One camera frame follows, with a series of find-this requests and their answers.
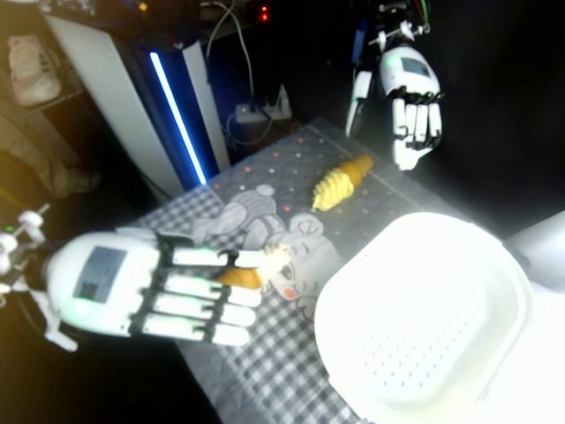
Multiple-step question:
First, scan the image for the black device with red lights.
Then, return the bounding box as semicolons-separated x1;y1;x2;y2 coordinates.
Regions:
198;0;275;28

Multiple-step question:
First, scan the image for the white cable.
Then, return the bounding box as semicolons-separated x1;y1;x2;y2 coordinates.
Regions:
205;0;258;108

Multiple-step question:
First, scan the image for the beige cloth bundle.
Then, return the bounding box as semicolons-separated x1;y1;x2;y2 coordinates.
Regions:
0;105;101;198

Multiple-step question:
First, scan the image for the white box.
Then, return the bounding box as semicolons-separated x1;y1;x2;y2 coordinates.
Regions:
502;211;565;293

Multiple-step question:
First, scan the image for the grey quilt with bear print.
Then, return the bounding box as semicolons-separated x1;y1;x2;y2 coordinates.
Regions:
115;117;470;424

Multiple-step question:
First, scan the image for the white tower with blue light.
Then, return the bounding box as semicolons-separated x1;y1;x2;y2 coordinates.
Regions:
43;12;233;200

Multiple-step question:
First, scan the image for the yellow swirl toy ice cream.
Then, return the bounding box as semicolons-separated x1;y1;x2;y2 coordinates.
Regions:
310;154;374;213

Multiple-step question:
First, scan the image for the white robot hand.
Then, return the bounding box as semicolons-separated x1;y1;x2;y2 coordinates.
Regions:
43;231;267;348
345;46;444;172

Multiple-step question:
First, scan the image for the white perforated plastic basket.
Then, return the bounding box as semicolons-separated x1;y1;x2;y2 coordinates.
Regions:
313;211;533;419

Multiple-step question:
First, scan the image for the pale cream toy ice cream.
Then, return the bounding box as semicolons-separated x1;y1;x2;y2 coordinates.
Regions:
218;245;293;293

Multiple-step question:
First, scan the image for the white power strip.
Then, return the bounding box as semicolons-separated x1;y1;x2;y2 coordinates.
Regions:
233;86;293;125

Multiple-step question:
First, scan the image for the white shoe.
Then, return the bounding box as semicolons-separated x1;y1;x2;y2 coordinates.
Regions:
7;34;63;108

